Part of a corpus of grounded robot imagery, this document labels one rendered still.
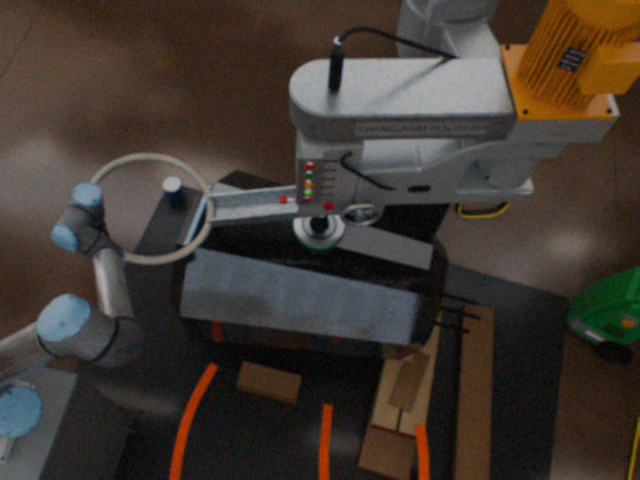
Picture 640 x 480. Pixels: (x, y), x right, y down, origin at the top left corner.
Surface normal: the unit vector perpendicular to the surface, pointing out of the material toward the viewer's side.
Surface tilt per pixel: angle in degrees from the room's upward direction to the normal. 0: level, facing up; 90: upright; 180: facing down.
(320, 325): 45
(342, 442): 0
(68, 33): 0
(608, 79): 90
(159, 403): 0
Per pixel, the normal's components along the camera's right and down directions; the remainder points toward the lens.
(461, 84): 0.05, -0.45
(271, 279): -0.11, 0.29
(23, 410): 0.80, -0.14
